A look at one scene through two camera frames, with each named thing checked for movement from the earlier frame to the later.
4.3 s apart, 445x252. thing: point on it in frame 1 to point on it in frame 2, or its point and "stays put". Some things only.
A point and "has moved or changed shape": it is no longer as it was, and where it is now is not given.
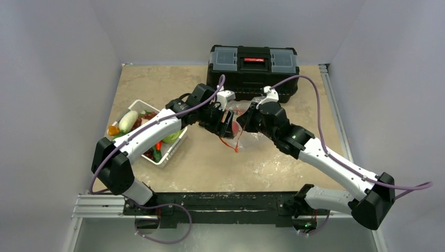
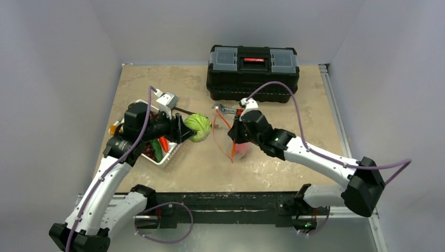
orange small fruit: [113, 130] stays put
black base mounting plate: [214, 210] stays put
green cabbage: [172, 138] has moved or changed shape
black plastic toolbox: [246, 70] stays put
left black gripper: [215, 128] to [178, 130]
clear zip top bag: [242, 140] has moved or changed shape
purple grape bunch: [149, 154] stays put
